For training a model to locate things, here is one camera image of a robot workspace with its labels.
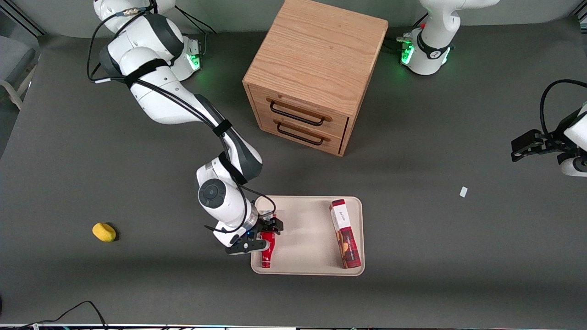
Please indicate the red white cookie box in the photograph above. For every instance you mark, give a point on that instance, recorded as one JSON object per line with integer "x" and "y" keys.
{"x": 345, "y": 233}

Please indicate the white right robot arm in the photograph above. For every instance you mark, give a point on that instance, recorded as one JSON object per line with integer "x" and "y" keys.
{"x": 174, "y": 101}

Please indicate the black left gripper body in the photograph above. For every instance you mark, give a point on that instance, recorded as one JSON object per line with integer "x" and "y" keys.
{"x": 551, "y": 140}

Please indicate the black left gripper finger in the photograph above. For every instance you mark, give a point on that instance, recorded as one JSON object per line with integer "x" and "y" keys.
{"x": 526, "y": 138}
{"x": 527, "y": 155}

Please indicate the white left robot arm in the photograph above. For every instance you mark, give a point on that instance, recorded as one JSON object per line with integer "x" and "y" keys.
{"x": 433, "y": 46}

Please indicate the wooden two-drawer cabinet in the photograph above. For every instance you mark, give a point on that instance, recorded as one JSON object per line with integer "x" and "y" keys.
{"x": 316, "y": 50}

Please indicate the red ketchup bottle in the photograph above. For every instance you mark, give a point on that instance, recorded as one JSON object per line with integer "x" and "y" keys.
{"x": 268, "y": 250}

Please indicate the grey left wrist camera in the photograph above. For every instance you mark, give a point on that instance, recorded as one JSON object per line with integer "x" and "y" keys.
{"x": 574, "y": 166}

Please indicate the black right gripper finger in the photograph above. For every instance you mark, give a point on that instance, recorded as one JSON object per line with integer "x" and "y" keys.
{"x": 278, "y": 226}
{"x": 259, "y": 236}

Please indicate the yellow lemon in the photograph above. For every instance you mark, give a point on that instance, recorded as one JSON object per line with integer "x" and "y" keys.
{"x": 104, "y": 232}

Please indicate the beige plastic tray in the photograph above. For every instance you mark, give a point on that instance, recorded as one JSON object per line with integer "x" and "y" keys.
{"x": 302, "y": 236}

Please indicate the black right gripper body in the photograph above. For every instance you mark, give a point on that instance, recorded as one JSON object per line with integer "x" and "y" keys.
{"x": 264, "y": 225}

